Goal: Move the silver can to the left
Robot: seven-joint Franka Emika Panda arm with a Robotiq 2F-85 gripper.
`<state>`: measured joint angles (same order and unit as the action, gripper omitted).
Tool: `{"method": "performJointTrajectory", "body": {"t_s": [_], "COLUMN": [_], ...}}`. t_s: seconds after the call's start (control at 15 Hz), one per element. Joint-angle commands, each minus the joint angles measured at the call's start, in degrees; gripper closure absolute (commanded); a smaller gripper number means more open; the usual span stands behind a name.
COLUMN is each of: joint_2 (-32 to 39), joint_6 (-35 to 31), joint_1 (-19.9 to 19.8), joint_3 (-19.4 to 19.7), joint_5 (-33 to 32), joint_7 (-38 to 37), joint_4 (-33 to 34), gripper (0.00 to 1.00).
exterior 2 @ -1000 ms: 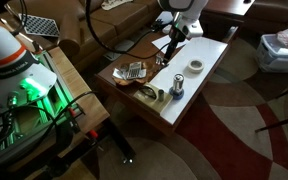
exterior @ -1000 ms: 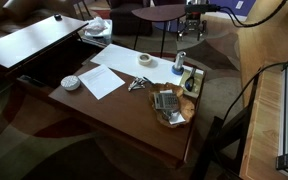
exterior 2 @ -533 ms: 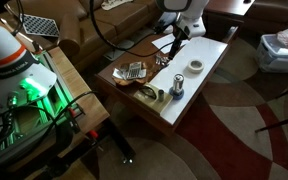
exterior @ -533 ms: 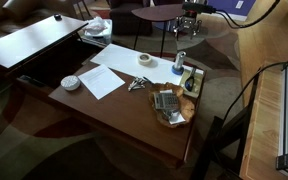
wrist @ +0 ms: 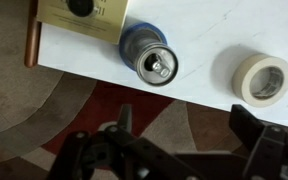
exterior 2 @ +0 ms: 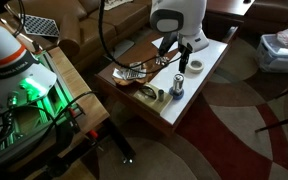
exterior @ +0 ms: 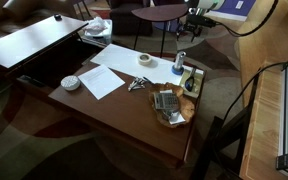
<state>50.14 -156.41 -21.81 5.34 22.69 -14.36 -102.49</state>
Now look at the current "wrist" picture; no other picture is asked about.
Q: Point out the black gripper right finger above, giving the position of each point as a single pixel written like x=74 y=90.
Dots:
x=250 y=126

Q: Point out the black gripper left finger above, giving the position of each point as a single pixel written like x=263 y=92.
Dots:
x=125 y=133

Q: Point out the silver drink can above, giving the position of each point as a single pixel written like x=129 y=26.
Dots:
x=157 y=65

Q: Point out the beige masking tape roll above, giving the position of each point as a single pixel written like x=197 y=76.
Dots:
x=247 y=83

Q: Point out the blue tape roll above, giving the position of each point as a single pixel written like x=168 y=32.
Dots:
x=125 y=40

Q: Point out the patterned red beige rug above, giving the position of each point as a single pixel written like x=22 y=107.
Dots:
x=34 y=106

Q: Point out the white rectangular board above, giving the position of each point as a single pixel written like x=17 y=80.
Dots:
x=200 y=40

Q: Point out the brown wooden coffee table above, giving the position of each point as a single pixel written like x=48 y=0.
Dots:
x=32 y=36

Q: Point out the small black cylinder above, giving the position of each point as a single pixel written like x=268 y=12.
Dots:
x=80 y=6

